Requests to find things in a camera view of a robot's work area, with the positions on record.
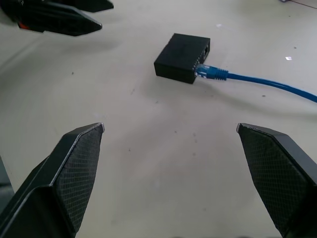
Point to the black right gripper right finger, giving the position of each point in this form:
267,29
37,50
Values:
280,178

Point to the black network switch box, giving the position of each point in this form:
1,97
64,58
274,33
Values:
178,57

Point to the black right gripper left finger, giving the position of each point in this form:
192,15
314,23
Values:
57,188

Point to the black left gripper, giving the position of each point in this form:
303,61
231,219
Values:
12,11

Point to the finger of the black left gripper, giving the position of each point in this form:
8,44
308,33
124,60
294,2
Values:
94,5

